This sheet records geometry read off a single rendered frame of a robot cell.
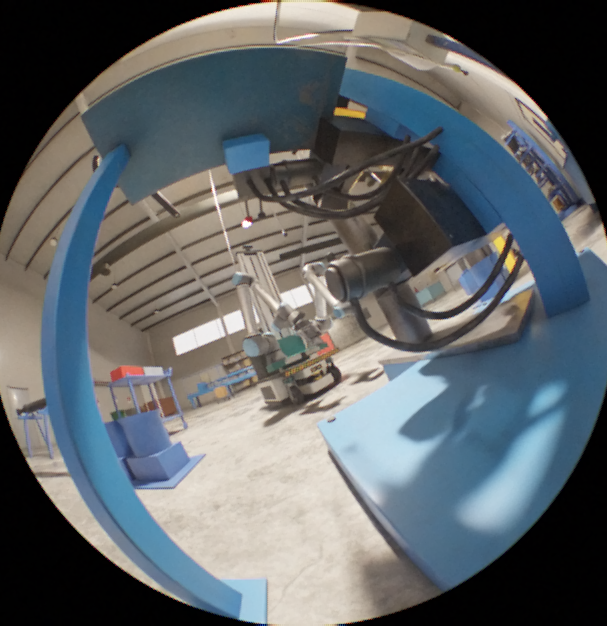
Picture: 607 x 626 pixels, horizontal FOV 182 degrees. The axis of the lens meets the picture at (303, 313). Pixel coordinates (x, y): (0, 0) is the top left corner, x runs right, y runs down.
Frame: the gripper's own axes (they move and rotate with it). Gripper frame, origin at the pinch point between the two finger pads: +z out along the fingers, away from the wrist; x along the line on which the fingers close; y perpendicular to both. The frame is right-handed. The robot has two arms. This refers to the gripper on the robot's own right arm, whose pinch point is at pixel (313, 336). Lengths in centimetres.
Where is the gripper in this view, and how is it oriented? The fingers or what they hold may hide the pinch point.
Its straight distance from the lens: 128.7
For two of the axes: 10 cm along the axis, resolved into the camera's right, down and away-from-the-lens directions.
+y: -3.6, 7.5, 5.5
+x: -6.3, 2.4, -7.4
